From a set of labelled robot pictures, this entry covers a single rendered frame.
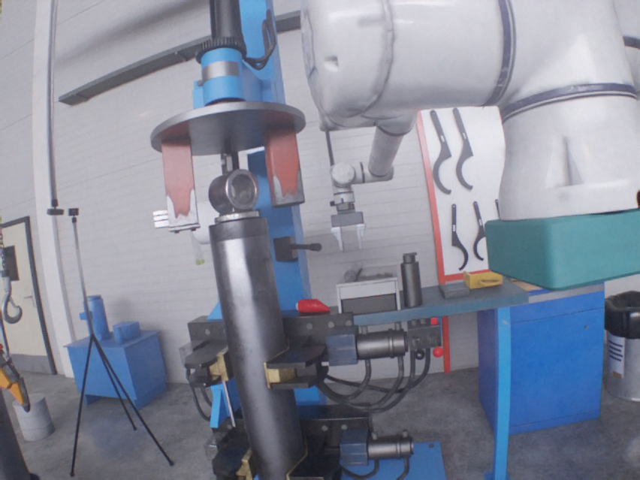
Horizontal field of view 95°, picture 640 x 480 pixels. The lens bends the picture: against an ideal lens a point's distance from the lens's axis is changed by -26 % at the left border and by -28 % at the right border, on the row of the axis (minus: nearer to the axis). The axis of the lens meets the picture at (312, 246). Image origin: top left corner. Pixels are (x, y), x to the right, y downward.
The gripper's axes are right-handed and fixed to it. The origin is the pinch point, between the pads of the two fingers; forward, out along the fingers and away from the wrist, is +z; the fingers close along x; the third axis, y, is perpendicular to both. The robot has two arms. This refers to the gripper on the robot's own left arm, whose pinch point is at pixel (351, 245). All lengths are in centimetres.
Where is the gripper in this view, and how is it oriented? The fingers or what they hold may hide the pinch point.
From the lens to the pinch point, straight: 162.9
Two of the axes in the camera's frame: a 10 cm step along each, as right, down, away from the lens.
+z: 1.3, 9.9, 0.3
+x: -9.7, 1.2, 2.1
